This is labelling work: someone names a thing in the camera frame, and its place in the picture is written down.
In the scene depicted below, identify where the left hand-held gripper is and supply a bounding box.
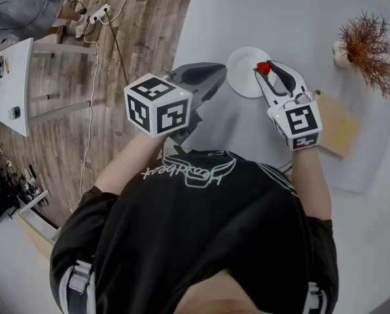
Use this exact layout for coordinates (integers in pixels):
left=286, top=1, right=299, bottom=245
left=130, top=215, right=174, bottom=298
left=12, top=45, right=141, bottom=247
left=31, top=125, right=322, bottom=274
left=124, top=61, right=228, bottom=147

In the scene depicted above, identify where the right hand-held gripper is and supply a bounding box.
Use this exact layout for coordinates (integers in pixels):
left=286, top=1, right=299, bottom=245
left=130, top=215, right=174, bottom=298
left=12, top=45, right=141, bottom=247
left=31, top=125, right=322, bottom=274
left=253, top=60, right=324, bottom=152

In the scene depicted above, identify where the red strawberry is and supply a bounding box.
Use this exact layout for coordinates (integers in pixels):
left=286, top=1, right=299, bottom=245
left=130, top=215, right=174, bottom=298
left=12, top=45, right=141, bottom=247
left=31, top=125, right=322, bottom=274
left=256, top=61, right=272, bottom=77

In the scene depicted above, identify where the white round plate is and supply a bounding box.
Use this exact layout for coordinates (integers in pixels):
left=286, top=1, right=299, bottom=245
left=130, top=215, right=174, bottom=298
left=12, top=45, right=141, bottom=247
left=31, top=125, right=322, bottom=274
left=226, top=46, right=277, bottom=99

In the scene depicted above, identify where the person's right forearm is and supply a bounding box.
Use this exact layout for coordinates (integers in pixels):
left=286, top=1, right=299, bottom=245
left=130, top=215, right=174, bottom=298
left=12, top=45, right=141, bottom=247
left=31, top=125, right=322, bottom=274
left=291, top=146, right=332, bottom=222

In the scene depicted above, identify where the person's left forearm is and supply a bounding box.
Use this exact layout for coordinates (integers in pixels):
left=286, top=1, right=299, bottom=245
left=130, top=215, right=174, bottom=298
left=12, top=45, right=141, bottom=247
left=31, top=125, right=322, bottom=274
left=92, top=131, right=170, bottom=206

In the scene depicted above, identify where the dried red plant in vase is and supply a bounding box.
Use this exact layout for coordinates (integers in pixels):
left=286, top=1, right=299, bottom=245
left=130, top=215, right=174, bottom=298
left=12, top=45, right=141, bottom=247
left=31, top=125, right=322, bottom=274
left=332, top=9, right=390, bottom=98

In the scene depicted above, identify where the white power strip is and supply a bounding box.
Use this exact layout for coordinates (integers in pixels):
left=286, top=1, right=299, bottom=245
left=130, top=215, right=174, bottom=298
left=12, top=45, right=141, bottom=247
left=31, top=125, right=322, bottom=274
left=88, top=3, right=112, bottom=25

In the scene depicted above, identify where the person's black t-shirt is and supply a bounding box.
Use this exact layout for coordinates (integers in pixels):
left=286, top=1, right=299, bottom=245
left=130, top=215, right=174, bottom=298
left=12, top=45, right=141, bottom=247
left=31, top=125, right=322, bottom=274
left=49, top=150, right=340, bottom=314

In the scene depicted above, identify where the small white table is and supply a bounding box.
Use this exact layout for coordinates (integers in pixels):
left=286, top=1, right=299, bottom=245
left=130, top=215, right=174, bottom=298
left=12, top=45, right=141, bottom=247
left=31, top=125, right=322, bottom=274
left=0, top=37, right=98, bottom=138

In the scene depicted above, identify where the long black cable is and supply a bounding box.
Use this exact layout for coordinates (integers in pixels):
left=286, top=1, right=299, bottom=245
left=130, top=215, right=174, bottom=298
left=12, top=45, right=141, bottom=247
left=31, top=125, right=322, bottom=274
left=63, top=0, right=131, bottom=86

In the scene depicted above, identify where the long white cable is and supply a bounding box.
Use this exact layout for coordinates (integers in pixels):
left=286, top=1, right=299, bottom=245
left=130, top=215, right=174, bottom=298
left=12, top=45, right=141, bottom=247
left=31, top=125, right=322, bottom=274
left=75, top=0, right=130, bottom=207

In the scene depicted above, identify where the white shoulder strap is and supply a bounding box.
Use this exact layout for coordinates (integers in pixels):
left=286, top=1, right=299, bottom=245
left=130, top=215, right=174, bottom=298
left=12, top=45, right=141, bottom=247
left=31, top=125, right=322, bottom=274
left=306, top=281, right=328, bottom=314
left=58, top=258, right=96, bottom=314

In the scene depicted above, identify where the pile of cables and devices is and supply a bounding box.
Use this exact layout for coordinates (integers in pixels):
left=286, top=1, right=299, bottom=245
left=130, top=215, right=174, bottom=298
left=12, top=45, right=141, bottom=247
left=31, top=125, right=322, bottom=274
left=0, top=135, right=49, bottom=222

